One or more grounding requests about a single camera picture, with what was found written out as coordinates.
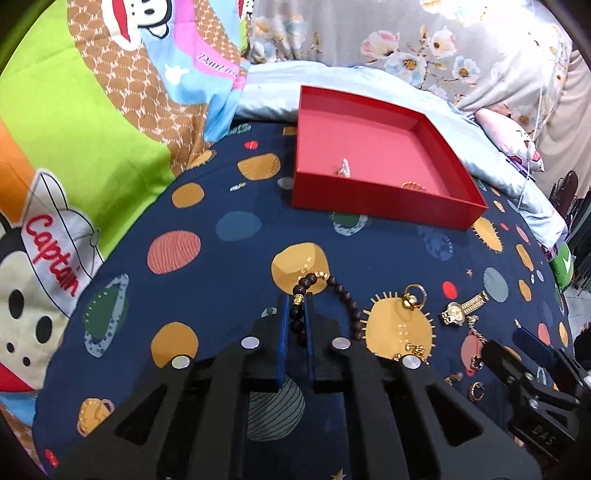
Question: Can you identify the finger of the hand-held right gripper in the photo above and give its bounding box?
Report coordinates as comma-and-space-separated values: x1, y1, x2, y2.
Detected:
515, 327, 583, 384
481, 340, 548, 407

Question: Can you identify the green cushion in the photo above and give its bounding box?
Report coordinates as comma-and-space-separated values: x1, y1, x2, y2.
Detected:
549, 240, 576, 294

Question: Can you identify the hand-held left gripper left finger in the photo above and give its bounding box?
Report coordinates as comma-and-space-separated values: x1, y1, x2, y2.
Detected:
60, 294, 291, 480

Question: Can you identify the colourful cartoon monkey blanket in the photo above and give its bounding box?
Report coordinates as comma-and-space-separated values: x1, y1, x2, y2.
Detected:
0, 0, 254, 462

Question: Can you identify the beige curtain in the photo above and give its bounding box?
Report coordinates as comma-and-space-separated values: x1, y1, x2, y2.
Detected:
536, 46, 591, 204

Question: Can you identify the white cable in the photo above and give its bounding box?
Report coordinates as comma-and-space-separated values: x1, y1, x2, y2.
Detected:
516, 80, 546, 210

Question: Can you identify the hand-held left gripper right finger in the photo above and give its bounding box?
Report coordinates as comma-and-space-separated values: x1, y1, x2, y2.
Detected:
305, 294, 542, 480

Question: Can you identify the red cardboard box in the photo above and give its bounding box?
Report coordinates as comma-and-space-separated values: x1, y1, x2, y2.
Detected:
291, 84, 489, 230

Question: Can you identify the gold chain necklace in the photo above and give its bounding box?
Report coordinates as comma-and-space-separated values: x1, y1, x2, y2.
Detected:
392, 340, 430, 367

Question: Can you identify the dark metal chair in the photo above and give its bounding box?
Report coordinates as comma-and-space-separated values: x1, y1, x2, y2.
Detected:
549, 171, 591, 243

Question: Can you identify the grey floral pillow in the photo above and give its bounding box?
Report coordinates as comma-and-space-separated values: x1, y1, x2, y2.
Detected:
240, 0, 574, 126

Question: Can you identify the dark wooden bead bracelet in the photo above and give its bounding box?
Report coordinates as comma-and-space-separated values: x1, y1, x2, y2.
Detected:
290, 271, 365, 343

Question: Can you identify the gold ring pendant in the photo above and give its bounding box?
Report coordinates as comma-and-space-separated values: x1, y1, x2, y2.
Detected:
399, 284, 428, 312

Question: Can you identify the pink plush pillow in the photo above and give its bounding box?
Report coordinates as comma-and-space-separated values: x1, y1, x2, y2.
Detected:
475, 107, 546, 172

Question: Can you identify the gold wristwatch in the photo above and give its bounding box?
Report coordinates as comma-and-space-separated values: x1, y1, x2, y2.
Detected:
438, 291, 489, 328

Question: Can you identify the light blue blanket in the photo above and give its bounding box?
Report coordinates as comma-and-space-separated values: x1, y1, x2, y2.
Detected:
235, 60, 568, 251

